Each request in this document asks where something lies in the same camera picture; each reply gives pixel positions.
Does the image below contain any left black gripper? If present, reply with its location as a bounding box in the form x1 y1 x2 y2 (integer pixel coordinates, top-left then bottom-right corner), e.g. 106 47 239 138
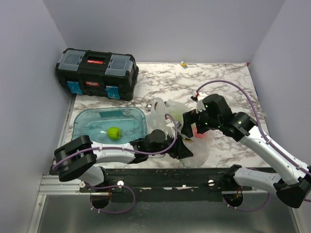
148 133 193 160

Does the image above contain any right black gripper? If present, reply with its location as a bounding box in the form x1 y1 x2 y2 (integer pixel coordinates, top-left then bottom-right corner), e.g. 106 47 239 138
180 106 221 137

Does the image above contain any translucent white plastic bag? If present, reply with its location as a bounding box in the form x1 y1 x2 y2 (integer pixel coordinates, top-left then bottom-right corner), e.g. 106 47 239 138
146 98 214 168

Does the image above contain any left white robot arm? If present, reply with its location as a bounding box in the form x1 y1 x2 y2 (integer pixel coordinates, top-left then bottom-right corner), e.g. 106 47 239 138
52 130 193 192

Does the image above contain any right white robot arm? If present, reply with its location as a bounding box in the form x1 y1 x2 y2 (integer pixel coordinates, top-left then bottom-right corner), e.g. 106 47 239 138
180 92 311 208

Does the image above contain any red fake fruit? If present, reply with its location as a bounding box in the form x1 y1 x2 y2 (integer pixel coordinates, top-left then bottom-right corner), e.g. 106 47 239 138
192 126 206 139

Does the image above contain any green fake fruit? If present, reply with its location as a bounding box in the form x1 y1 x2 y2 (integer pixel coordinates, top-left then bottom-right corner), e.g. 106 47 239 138
107 127 121 140

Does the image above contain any small yellow blue object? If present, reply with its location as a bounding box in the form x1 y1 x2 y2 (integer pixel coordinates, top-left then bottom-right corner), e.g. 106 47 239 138
180 61 188 69

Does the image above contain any black plastic toolbox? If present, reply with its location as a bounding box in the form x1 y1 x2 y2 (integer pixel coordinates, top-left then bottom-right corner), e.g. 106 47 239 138
55 48 139 101

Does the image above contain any teal transparent plastic tray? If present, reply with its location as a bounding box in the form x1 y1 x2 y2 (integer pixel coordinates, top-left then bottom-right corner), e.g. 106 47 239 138
72 107 147 144

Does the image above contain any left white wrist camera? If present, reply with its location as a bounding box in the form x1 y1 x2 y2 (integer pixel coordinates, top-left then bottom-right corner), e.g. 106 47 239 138
165 118 182 136

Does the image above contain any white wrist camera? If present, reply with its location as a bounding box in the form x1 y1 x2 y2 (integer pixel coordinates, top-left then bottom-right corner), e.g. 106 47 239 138
165 118 182 136
191 91 207 113

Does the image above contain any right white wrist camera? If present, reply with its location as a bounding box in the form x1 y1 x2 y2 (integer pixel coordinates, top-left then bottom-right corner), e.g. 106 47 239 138
191 91 207 113

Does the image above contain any black metal base rail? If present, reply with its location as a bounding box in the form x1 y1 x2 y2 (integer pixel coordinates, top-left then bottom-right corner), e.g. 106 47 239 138
80 168 251 202

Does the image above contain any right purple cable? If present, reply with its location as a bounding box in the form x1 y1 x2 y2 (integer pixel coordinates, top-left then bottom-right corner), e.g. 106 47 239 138
195 80 311 211

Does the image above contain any purple cable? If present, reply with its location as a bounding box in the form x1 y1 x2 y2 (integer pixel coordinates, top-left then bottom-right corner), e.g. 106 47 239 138
195 80 311 211
52 113 179 215

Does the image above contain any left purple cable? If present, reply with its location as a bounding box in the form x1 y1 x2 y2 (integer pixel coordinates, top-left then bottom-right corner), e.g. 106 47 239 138
52 113 179 215

